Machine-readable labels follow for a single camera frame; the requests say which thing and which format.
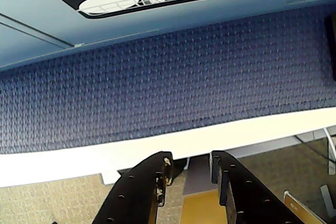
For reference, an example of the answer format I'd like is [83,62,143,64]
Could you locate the dishwasher decal cabinet door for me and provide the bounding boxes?
[0,0,301,50]

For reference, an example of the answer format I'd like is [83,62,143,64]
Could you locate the gold metal bar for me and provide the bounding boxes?
[282,190,329,224]

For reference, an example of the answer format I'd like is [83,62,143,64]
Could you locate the grey table leg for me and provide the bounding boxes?
[183,155,219,196]

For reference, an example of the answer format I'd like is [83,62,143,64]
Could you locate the yellow wooden board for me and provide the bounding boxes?
[181,188,228,224]

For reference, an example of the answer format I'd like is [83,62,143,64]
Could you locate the dark blue textured mat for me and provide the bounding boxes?
[0,5,336,156]

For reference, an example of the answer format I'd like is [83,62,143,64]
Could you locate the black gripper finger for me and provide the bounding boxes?
[209,150,301,224]
[91,151,173,224]

